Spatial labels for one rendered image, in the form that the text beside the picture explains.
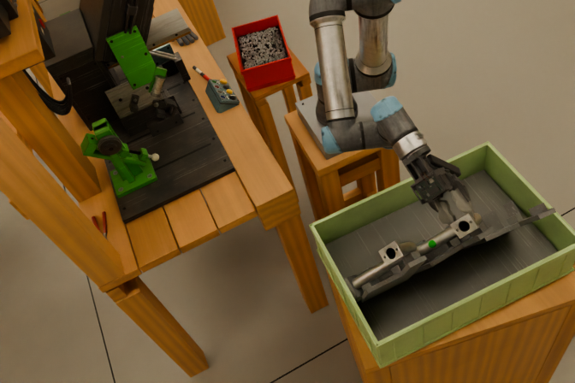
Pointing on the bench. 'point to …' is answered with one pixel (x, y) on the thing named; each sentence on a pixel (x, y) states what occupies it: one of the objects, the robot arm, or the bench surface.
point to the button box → (220, 97)
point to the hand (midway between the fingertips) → (465, 222)
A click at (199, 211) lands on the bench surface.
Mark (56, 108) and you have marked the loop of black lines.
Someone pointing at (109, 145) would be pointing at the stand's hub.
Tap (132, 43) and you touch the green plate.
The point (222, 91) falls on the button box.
